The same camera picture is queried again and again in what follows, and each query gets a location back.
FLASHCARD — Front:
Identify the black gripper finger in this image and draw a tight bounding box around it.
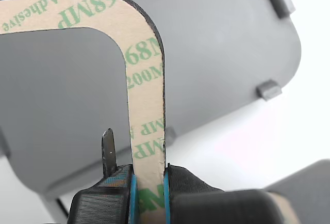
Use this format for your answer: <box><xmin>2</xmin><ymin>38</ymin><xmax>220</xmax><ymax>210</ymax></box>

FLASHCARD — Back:
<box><xmin>67</xmin><ymin>127</ymin><xmax>140</xmax><ymax>224</ymax></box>
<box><xmin>163</xmin><ymin>164</ymin><xmax>300</xmax><ymax>224</ymax></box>

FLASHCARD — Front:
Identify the frame with beige adhesive liner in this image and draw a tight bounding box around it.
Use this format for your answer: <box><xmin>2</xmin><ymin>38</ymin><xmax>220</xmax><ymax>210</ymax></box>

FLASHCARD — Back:
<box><xmin>0</xmin><ymin>0</ymin><xmax>168</xmax><ymax>224</ymax></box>

